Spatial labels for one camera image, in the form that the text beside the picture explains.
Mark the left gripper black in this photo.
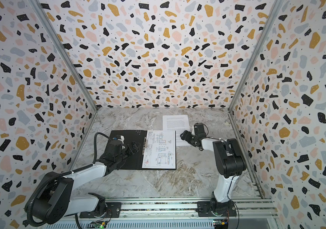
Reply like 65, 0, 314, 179
114, 141, 139, 164

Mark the text page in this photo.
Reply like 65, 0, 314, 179
163, 114, 190, 147

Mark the orange black file folder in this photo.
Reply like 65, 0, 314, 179
100, 130, 176, 170

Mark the technical drawing sheet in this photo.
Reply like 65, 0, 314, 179
142, 130, 176, 170

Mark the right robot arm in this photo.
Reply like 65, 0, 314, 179
180, 123, 246, 216

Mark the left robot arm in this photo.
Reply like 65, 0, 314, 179
25, 135, 143, 227

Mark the metal folder clip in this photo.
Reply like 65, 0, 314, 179
142, 137, 147, 155

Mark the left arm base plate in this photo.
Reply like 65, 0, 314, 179
79, 202, 122, 219

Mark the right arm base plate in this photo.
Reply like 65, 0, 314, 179
195, 199, 237, 217

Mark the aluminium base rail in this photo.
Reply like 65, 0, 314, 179
78, 197, 282, 229

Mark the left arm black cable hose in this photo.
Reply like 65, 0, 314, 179
24, 132, 113, 229

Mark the aluminium corner post right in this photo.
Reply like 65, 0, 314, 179
228, 0, 284, 112

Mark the aluminium corner post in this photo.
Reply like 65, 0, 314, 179
27, 0, 98, 112
228, 0, 284, 112

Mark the aluminium corner post left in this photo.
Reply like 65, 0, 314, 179
27, 0, 98, 112

